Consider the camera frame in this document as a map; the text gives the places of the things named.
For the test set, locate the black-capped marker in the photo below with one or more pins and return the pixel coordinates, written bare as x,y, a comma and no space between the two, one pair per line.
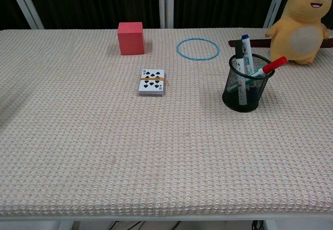
239,55

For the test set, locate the yellow plush toy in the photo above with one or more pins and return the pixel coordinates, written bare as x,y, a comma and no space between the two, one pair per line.
301,19

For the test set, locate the red cube block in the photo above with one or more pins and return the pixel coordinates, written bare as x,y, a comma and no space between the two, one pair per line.
130,38

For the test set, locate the tan rubber band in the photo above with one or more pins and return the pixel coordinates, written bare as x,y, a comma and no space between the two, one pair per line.
156,79

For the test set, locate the red-capped marker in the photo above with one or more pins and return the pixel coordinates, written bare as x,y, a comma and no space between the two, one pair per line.
273,66

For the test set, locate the dark brown wooden stick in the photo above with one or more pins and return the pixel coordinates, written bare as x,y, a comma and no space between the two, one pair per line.
257,43

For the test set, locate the deck of playing cards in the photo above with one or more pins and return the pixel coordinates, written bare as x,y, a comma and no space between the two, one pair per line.
152,84

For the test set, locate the black mesh pen holder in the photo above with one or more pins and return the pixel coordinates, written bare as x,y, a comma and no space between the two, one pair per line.
244,94

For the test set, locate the white metal frame post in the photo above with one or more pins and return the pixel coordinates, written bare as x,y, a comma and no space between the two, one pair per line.
26,3
274,3
165,3

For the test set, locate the woven beige tablecloth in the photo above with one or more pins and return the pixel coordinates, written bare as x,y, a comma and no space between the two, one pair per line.
130,149

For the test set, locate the blue-capped marker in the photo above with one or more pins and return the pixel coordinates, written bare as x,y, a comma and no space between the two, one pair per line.
247,50

